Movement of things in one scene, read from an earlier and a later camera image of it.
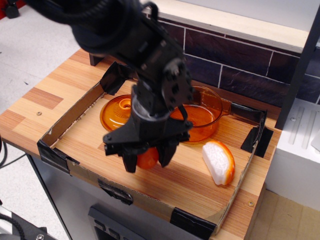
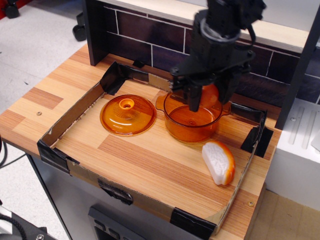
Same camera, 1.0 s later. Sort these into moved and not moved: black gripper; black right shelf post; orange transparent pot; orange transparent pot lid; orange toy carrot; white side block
Moved: black gripper; orange toy carrot
Not moved: orange transparent pot; white side block; orange transparent pot lid; black right shelf post
